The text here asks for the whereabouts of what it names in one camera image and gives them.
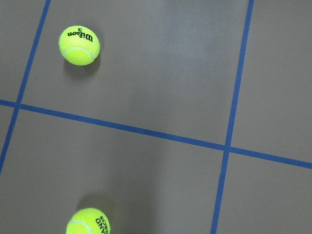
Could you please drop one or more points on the yellow tennis ball plain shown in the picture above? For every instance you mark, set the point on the yellow tennis ball plain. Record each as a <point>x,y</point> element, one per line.
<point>88,221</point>

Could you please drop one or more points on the yellow tennis ball with logo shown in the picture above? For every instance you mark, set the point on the yellow tennis ball with logo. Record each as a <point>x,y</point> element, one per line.
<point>79,45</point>

